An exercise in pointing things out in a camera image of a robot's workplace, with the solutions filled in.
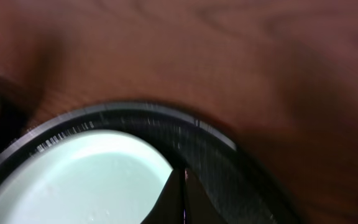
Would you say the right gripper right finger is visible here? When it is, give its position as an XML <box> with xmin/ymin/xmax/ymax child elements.
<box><xmin>185</xmin><ymin>169</ymin><xmax>226</xmax><ymax>224</ymax></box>

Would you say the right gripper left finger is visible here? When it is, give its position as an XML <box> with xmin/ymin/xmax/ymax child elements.
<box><xmin>141</xmin><ymin>169</ymin><xmax>185</xmax><ymax>224</ymax></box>

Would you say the black round tray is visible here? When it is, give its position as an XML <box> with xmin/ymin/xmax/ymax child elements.
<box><xmin>0</xmin><ymin>102</ymin><xmax>302</xmax><ymax>223</ymax></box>

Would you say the lower light blue plate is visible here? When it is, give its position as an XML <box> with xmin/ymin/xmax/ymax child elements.
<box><xmin>0</xmin><ymin>130</ymin><xmax>172</xmax><ymax>224</ymax></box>

